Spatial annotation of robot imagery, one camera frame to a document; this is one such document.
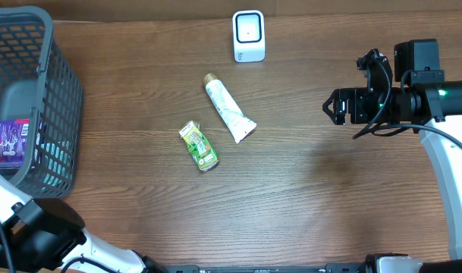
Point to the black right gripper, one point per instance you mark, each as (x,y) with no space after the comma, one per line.
(355,98)

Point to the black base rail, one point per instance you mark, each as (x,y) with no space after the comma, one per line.
(261,269)

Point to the white barcode scanner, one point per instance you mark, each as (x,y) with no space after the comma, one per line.
(249,36)

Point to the purple Carefree pad pack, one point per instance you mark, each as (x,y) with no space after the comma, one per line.
(13,143)

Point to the grey plastic mesh basket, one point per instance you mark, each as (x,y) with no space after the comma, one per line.
(37,83)

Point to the white tube gold cap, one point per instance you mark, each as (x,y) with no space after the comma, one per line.
(237,122)

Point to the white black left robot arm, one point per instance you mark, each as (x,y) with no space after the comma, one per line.
(48,233)

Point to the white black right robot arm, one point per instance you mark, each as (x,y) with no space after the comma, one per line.
(411,94)

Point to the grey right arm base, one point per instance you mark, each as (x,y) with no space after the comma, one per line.
(392,263)

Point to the green tea drink carton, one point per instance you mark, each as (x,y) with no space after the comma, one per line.
(198,146)

